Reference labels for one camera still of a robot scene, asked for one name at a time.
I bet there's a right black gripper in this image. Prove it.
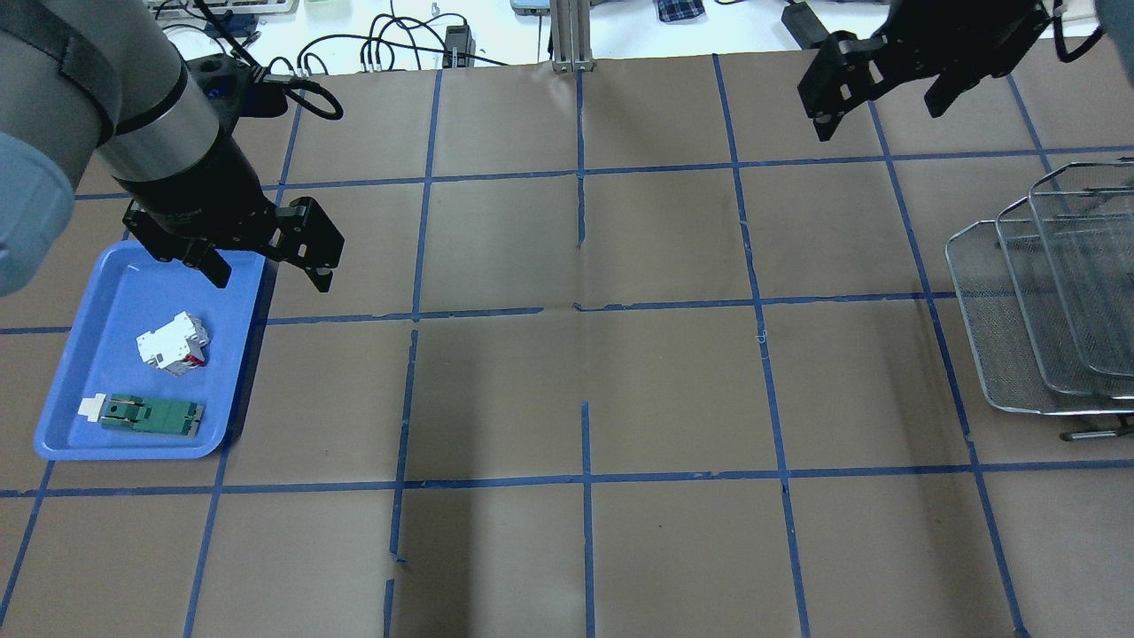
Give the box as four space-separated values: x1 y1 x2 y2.
797 1 1052 142

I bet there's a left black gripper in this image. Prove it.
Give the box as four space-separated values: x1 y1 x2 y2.
122 159 345 294

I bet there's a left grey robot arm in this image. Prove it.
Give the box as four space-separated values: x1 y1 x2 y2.
1 1 345 295

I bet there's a black power adapter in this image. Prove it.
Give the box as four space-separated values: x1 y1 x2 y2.
781 1 829 50

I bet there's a white circuit breaker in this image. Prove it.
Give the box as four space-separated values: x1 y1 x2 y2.
136 312 211 377

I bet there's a blue plastic tray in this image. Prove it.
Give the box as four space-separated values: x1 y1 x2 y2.
33 241 266 461

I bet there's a green terminal block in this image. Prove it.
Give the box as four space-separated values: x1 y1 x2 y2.
77 394 204 437

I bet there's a blue plaid cloth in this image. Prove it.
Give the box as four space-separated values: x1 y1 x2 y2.
653 0 706 24

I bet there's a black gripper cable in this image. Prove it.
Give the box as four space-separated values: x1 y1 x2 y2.
191 0 345 121

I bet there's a wire mesh shelf rack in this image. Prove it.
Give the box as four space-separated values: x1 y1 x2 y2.
943 158 1133 441

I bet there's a silver aluminium frame post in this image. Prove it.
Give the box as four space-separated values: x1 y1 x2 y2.
549 0 595 75

